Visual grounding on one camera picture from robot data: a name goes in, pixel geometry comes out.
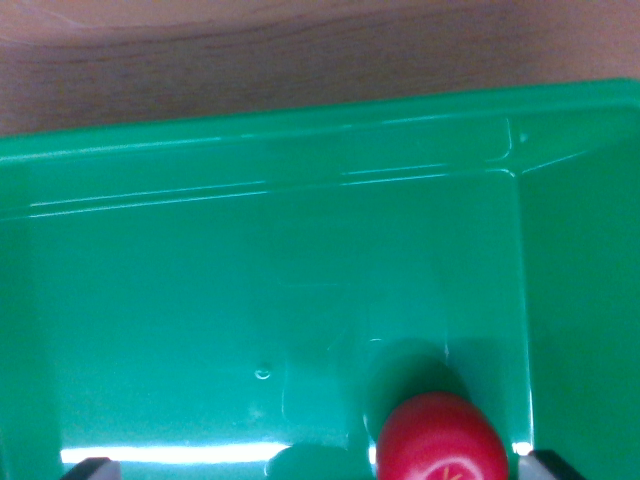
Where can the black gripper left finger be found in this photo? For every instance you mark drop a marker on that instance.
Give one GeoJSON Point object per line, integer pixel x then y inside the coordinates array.
{"type": "Point", "coordinates": [95, 470]}

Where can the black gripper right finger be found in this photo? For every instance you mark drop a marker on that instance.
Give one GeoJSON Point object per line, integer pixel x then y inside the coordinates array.
{"type": "Point", "coordinates": [547, 467]}

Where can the red toy apple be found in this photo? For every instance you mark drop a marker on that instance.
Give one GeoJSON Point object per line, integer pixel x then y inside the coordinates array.
{"type": "Point", "coordinates": [440, 440]}

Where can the green plastic bin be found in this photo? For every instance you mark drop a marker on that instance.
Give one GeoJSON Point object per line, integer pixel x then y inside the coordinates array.
{"type": "Point", "coordinates": [250, 280]}

